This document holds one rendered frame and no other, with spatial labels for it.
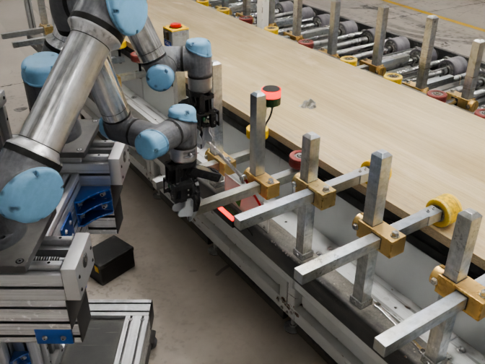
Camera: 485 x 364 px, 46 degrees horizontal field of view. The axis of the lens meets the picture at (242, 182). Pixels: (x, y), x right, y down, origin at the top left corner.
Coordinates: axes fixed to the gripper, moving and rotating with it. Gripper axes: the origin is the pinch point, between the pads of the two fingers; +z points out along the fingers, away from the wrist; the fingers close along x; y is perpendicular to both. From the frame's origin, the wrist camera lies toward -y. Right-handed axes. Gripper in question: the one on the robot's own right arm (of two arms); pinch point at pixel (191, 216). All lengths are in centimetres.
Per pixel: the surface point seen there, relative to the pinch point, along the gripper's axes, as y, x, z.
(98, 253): 2, -89, 70
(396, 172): -59, 24, -10
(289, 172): -35.9, 0.6, -4.8
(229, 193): -12.8, 0.5, -4.1
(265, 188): -23.9, 4.4, -4.7
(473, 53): -133, -7, -28
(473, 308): -24, 78, -13
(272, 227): -27.4, 4.4, 11.5
